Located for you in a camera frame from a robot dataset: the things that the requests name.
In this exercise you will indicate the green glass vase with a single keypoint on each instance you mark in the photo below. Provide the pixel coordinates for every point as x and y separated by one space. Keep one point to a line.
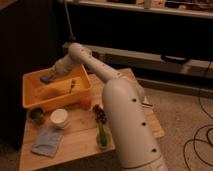
102 138

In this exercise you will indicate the dark grape bunch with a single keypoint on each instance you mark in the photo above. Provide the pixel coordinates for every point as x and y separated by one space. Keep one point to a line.
100 115

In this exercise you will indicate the dark green cup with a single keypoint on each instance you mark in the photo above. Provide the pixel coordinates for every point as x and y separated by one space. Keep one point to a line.
36 115

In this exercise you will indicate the low grey shelf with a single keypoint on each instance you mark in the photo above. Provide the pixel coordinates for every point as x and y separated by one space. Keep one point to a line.
150 60

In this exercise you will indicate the wooden table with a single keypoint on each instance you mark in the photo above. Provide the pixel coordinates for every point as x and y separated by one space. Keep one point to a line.
79 137

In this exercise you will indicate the orange fruit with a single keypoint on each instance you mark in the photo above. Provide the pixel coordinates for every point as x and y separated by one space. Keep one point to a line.
85 103

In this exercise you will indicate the metal utensil on table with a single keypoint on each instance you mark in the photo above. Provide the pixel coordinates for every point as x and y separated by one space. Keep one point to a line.
147 105

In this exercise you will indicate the small dark object in tray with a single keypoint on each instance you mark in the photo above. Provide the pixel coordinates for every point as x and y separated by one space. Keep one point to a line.
72 85

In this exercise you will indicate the grey metal pole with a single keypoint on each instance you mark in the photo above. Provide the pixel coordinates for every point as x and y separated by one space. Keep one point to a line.
72 37

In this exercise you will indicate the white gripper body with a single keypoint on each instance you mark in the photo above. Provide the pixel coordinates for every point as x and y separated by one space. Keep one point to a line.
62 67

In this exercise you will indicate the yellow plastic tray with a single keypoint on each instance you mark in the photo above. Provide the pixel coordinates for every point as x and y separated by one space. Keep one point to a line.
36 94

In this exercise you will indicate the blue grey sponge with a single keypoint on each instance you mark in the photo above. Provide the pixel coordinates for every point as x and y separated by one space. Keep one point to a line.
46 79

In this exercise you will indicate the white bowl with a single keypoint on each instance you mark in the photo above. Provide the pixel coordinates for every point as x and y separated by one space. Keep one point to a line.
59 118

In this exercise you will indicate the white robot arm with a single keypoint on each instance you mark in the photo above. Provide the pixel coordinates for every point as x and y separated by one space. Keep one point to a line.
134 141

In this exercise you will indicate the blue folded cloth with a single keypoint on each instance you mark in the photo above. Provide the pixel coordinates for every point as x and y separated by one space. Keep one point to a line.
47 142

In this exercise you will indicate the black handle on shelf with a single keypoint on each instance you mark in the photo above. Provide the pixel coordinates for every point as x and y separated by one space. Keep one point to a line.
176 60

